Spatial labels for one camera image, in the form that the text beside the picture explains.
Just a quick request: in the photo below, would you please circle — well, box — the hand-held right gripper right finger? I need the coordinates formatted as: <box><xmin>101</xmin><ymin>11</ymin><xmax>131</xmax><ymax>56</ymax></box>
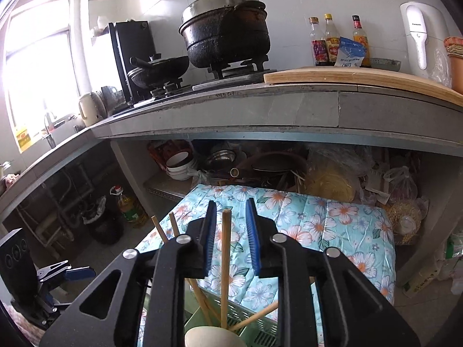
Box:
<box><xmin>245</xmin><ymin>198</ymin><xmax>422</xmax><ymax>347</ymax></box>

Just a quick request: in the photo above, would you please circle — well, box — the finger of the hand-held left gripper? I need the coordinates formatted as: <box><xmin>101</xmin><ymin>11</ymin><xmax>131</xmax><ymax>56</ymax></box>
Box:
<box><xmin>36</xmin><ymin>259</ymin><xmax>96</xmax><ymax>283</ymax></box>
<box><xmin>36</xmin><ymin>288</ymin><xmax>75</xmax><ymax>320</ymax></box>

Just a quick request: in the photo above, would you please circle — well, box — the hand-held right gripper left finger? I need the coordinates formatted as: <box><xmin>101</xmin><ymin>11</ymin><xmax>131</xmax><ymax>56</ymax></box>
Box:
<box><xmin>39</xmin><ymin>200</ymin><xmax>218</xmax><ymax>347</ymax></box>

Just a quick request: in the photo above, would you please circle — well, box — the single bamboo chopstick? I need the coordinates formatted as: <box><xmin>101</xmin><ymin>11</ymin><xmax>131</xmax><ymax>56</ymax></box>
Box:
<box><xmin>221</xmin><ymin>209</ymin><xmax>232</xmax><ymax>329</ymax></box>

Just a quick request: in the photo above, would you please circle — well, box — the bundle of wooden chopsticks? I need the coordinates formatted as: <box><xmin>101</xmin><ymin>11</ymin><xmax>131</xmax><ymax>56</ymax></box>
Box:
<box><xmin>151</xmin><ymin>213</ymin><xmax>279</xmax><ymax>333</ymax></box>

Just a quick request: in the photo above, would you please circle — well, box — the green plastic utensil holder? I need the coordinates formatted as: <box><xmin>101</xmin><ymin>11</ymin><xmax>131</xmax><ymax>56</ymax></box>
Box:
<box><xmin>143</xmin><ymin>278</ymin><xmax>319</xmax><ymax>347</ymax></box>

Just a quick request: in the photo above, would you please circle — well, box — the white rice paddle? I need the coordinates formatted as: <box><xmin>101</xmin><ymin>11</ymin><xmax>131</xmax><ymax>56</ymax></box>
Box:
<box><xmin>184</xmin><ymin>327</ymin><xmax>247</xmax><ymax>347</ymax></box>

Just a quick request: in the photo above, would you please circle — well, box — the black trash bin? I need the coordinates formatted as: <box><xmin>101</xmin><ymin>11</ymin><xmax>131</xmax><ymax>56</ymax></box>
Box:
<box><xmin>82</xmin><ymin>197</ymin><xmax>124</xmax><ymax>244</ymax></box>

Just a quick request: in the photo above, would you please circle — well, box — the floral turquoise blanket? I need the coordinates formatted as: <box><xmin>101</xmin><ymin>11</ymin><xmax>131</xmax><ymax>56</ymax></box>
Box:
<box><xmin>135</xmin><ymin>184</ymin><xmax>396</xmax><ymax>347</ymax></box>

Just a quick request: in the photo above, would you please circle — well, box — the stack of white bowls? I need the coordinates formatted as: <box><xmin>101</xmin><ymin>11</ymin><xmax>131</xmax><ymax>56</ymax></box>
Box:
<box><xmin>166</xmin><ymin>150</ymin><xmax>199</xmax><ymax>181</ymax></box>

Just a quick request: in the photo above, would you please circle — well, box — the metal bowl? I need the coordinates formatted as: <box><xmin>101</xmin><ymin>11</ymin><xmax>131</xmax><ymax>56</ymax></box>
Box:
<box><xmin>206</xmin><ymin>150</ymin><xmax>247</xmax><ymax>174</ymax></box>

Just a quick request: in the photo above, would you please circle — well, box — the cooking oil bottle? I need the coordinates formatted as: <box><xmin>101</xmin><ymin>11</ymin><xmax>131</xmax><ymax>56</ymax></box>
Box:
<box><xmin>110</xmin><ymin>185</ymin><xmax>140</xmax><ymax>223</ymax></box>

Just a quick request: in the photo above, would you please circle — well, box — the red plastic bag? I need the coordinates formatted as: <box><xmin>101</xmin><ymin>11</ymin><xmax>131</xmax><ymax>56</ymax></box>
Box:
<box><xmin>148</xmin><ymin>141</ymin><xmax>192</xmax><ymax>169</ymax></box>

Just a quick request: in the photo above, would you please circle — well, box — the crumpled clear plastic bag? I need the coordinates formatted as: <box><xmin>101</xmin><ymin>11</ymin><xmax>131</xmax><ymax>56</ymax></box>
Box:
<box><xmin>304</xmin><ymin>148</ymin><xmax>373</xmax><ymax>203</ymax></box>

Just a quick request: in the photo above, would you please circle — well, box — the concrete kitchen counter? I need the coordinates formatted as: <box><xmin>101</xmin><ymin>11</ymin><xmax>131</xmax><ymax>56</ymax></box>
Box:
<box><xmin>0</xmin><ymin>80</ymin><xmax>463</xmax><ymax>217</ymax></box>

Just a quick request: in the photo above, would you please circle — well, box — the clear bag of grain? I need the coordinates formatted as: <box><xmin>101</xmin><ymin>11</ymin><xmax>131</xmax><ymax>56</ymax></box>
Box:
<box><xmin>385</xmin><ymin>199</ymin><xmax>425</xmax><ymax>244</ymax></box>

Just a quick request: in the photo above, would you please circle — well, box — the gas stove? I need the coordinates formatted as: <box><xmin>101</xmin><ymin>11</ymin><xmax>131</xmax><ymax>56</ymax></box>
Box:
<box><xmin>112</xmin><ymin>61</ymin><xmax>277</xmax><ymax>107</ymax></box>

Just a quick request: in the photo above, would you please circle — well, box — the cream kettle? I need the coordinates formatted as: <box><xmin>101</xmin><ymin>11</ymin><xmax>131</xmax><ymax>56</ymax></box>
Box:
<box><xmin>79</xmin><ymin>93</ymin><xmax>100</xmax><ymax>128</ymax></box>

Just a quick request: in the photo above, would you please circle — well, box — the black pan with lid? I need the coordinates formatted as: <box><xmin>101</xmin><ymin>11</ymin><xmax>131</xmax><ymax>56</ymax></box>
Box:
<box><xmin>128</xmin><ymin>53</ymin><xmax>190</xmax><ymax>89</ymax></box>

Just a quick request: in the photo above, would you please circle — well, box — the wooden board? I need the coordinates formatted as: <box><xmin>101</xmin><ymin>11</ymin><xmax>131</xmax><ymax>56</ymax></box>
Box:
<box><xmin>264</xmin><ymin>66</ymin><xmax>463</xmax><ymax>105</ymax></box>

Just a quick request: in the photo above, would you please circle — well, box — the window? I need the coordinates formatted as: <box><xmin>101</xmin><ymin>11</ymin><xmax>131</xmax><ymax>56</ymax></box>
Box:
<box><xmin>3</xmin><ymin>0</ymin><xmax>82</xmax><ymax>145</ymax></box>

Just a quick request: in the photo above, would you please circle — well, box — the dark sauce bottle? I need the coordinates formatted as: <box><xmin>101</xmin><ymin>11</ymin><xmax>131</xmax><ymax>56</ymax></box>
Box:
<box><xmin>310</xmin><ymin>17</ymin><xmax>328</xmax><ymax>66</ymax></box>

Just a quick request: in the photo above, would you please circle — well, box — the large black pot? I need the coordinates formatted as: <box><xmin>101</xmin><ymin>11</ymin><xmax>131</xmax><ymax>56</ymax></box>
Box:
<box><xmin>179</xmin><ymin>0</ymin><xmax>272</xmax><ymax>69</ymax></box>

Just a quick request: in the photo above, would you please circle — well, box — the blue seasoning packet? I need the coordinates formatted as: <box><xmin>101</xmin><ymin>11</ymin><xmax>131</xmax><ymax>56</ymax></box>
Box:
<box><xmin>335</xmin><ymin>37</ymin><xmax>368</xmax><ymax>67</ymax></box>

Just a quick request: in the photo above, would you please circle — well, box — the black stove side panel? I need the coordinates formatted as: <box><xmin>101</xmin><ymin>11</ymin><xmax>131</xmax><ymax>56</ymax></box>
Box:
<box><xmin>109</xmin><ymin>21</ymin><xmax>160</xmax><ymax>102</ymax></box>

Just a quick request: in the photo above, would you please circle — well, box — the red cap sauce bottle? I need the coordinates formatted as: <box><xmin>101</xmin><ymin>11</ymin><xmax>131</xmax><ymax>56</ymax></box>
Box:
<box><xmin>352</xmin><ymin>15</ymin><xmax>371</xmax><ymax>67</ymax></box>

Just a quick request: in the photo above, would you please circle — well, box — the white electric water boiler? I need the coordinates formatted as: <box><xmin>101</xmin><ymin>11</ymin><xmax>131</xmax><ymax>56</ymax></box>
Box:
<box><xmin>400</xmin><ymin>2</ymin><xmax>451</xmax><ymax>80</ymax></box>

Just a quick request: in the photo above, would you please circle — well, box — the copper basin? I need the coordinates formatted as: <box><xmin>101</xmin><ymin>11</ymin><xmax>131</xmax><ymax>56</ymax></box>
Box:
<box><xmin>447</xmin><ymin>56</ymin><xmax>463</xmax><ymax>89</ymax></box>

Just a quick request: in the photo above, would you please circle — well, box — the woven basket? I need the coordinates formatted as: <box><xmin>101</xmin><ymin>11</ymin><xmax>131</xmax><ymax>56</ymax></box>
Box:
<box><xmin>444</xmin><ymin>36</ymin><xmax>463</xmax><ymax>58</ymax></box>

